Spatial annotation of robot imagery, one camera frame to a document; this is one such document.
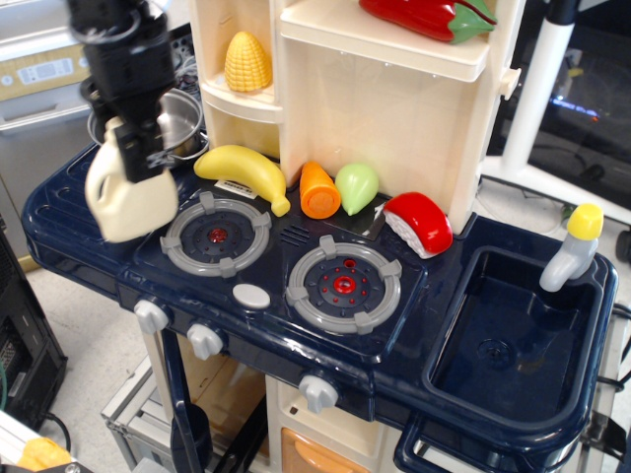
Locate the grey left stove knob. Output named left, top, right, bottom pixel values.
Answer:
left=133, top=300, right=169, bottom=335

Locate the grey right stove burner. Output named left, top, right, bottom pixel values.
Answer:
left=285, top=235, right=402, bottom=335

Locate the navy toy kitchen counter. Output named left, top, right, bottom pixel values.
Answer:
left=23, top=147, right=618, bottom=472

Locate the red white toy sushi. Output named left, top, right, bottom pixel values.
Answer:
left=383, top=192, right=454, bottom=259

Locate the aluminium frame base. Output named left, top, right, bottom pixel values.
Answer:
left=101, top=357, right=175, bottom=472

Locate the orange toy carrot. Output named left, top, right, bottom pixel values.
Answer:
left=300, top=162, right=341, bottom=220

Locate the red toy bell pepper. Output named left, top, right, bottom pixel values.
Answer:
left=359, top=0, right=497, bottom=44

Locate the yellow toy banana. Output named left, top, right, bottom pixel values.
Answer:
left=193, top=145, right=291, bottom=217

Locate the grey toy faucet yellow cap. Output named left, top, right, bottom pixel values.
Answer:
left=539, top=203, right=604, bottom=293

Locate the grey right stove knob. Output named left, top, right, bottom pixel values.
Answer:
left=299, top=375, right=338, bottom=414

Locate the grey stove burner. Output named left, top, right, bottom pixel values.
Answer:
left=285, top=235, right=402, bottom=335
left=160, top=192, right=272, bottom=279

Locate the grey left stove burner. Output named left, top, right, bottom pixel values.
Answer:
left=160, top=192, right=272, bottom=279

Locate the grey oval button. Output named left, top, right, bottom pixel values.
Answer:
left=232, top=284, right=271, bottom=309

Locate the yellow toy corn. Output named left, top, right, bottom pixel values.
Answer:
left=224, top=32, right=272, bottom=93

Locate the grey stove knob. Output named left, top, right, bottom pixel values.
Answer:
left=299, top=375, right=338, bottom=414
left=186, top=323, right=224, bottom=361
left=133, top=300, right=169, bottom=335

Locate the grey middle stove knob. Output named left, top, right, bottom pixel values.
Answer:
left=186, top=323, right=224, bottom=361

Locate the white stand frame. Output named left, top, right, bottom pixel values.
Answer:
left=480, top=0, right=631, bottom=226

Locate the light green toy pear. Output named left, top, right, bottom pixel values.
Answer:
left=335, top=163, right=379, bottom=216

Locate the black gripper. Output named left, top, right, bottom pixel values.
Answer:
left=78, top=19, right=175, bottom=183

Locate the stainless steel pot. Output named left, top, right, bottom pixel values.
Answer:
left=87, top=89, right=209, bottom=169

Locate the wooden toy dishwasher unit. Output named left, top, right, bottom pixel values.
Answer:
left=1, top=1, right=93, bottom=256

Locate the cream toy detergent bottle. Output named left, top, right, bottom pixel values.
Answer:
left=85, top=118, right=178, bottom=242

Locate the navy toy sink basin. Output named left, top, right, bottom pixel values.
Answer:
left=428, top=247, right=605, bottom=430

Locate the orange toy oven drawer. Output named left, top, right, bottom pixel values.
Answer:
left=281, top=428, right=368, bottom=473

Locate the black computer case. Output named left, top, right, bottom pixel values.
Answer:
left=1, top=236, right=67, bottom=430

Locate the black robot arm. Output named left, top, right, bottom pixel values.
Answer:
left=67, top=1, right=175, bottom=183

